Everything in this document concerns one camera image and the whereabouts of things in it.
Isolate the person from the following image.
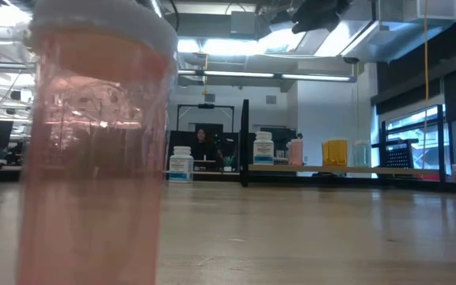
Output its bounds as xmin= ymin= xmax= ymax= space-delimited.
xmin=191 ymin=127 xmax=224 ymax=163

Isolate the wooden shelf black frame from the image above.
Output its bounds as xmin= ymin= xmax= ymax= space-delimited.
xmin=240 ymin=98 xmax=447 ymax=188

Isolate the black background monitor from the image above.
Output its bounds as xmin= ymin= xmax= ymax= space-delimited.
xmin=273 ymin=126 xmax=298 ymax=163

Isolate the long ceiling light strip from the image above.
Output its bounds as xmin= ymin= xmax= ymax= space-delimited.
xmin=178 ymin=70 xmax=276 ymax=79
xmin=280 ymin=73 xmax=352 ymax=83

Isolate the white melatonin supplement bottle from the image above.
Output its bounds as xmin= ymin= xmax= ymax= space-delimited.
xmin=168 ymin=146 xmax=195 ymax=184
xmin=253 ymin=131 xmax=276 ymax=165

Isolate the yellow hanging cord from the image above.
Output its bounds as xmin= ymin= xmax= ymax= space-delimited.
xmin=423 ymin=0 xmax=430 ymax=171

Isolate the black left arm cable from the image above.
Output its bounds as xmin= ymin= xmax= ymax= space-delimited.
xmin=168 ymin=0 xmax=181 ymax=33

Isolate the grey ceiling box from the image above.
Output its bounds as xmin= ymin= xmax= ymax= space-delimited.
xmin=230 ymin=10 xmax=259 ymax=36

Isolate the black mesh panel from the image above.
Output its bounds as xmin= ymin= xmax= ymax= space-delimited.
xmin=382 ymin=138 xmax=419 ymax=169

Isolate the black background gantry frame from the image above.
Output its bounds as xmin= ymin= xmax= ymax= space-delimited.
xmin=175 ymin=102 xmax=236 ymax=134

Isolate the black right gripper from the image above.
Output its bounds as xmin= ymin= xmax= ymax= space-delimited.
xmin=291 ymin=0 xmax=352 ymax=35

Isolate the black background partition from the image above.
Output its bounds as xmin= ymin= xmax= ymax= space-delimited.
xmin=167 ymin=129 xmax=241 ymax=175

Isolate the wooden background desk top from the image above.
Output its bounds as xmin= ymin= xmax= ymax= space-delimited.
xmin=163 ymin=169 xmax=241 ymax=177

